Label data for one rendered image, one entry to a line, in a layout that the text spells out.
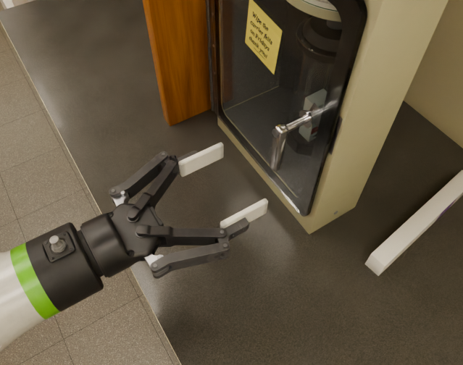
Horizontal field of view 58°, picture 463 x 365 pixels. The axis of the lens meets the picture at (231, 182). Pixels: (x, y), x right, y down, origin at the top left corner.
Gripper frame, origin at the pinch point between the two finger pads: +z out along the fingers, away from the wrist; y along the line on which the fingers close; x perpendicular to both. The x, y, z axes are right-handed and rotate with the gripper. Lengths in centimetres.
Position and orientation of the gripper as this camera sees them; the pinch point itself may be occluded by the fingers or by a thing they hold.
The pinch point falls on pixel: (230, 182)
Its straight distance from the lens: 58.1
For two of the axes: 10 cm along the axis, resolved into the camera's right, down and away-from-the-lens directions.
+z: 8.5, -4.3, 3.1
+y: -5.3, -7.0, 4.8
